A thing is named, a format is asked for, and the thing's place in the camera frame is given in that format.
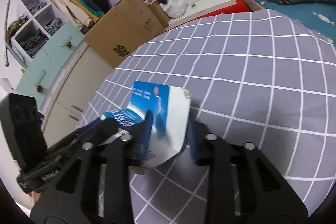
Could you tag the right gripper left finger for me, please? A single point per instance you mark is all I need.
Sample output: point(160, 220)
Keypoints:
point(93, 186)

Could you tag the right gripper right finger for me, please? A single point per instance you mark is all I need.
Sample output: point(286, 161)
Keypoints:
point(243, 186)

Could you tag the white blue carton box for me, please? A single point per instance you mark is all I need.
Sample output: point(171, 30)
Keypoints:
point(169, 107)

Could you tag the mint green drawer unit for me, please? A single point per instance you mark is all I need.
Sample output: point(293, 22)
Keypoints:
point(43, 69)

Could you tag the beige low cabinet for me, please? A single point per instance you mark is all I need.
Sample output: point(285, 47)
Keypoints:
point(71, 90)

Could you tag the white open shelf unit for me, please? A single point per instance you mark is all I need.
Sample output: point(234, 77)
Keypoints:
point(40, 26)

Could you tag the grey checked bed sheet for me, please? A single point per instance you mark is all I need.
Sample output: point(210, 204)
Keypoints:
point(260, 77)

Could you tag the hanging clothes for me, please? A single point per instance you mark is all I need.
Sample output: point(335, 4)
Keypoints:
point(82, 13)

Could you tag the large brown cardboard box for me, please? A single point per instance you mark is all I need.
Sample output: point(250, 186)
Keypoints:
point(125, 27)

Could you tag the red storage box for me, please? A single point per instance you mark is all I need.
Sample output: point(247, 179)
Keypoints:
point(238, 7)

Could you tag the teal mattress sheet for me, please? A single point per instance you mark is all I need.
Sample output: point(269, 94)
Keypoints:
point(319, 17)

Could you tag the white plastic bag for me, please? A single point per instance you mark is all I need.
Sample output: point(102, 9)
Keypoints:
point(174, 8)

